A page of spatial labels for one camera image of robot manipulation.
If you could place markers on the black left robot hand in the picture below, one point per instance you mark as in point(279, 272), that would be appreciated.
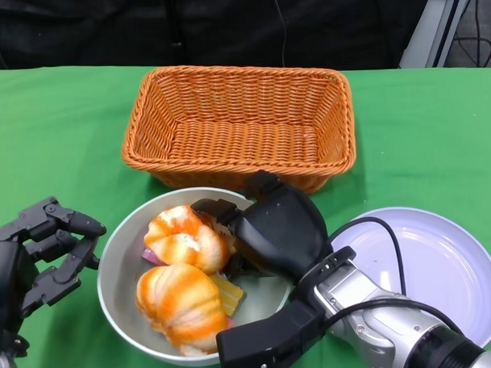
point(10, 273)

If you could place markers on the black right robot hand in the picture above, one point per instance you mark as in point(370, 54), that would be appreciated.
point(283, 231)

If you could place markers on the grey-green bowl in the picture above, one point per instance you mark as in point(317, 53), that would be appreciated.
point(122, 245)

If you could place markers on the oval orange striped bread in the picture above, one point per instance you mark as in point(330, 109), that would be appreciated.
point(181, 303)

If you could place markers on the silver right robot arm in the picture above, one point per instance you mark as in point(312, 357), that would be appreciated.
point(375, 333)

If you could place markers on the yellow layered cake slice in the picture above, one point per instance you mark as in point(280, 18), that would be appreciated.
point(229, 295)

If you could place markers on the orange wicker basket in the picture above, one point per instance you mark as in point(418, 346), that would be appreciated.
point(244, 139)

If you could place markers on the pale lavender plate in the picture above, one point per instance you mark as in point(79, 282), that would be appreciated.
point(441, 258)

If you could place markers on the green tablecloth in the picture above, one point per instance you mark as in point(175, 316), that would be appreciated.
point(46, 130)

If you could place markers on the black stand pole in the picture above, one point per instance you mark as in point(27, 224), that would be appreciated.
point(177, 44)

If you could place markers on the black backdrop cloth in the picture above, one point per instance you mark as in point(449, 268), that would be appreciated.
point(103, 31)

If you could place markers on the grey aluminium frame post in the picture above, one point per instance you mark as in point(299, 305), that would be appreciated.
point(434, 36)

